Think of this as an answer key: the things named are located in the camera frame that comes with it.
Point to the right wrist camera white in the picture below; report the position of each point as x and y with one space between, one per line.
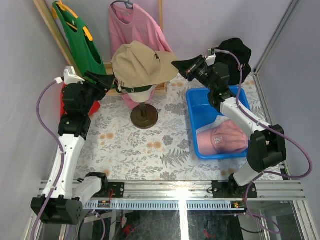
210 54

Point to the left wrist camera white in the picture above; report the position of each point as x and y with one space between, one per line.
69 77

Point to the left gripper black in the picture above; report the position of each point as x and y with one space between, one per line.
94 83

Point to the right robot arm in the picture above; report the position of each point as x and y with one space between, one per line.
264 144

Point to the dark green cap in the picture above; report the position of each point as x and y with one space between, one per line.
130 90

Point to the blue plastic bin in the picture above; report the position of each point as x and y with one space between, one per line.
201 113

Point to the khaki hat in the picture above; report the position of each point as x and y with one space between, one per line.
137 65

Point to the yellow hanger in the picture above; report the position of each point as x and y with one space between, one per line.
72 24

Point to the red cloth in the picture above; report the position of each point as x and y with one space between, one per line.
93 107

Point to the black hat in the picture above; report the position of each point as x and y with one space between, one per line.
242 52

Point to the green tank top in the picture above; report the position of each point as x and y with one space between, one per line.
84 52

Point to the floral table mat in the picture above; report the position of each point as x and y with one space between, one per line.
114 146

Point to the pink t-shirt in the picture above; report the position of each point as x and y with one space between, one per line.
128 25

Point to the cream foam mannequin head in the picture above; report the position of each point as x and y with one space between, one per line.
142 96

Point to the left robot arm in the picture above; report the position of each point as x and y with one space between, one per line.
59 203

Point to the white cap in bin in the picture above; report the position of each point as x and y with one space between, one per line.
218 121

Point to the dark mannequin base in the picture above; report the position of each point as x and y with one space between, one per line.
144 116

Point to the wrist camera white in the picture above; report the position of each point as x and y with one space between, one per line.
69 77
210 54

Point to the aluminium rail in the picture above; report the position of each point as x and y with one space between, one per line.
196 194

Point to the pink baseball cap in bin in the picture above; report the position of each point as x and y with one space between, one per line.
227 138

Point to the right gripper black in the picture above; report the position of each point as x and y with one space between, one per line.
188 69

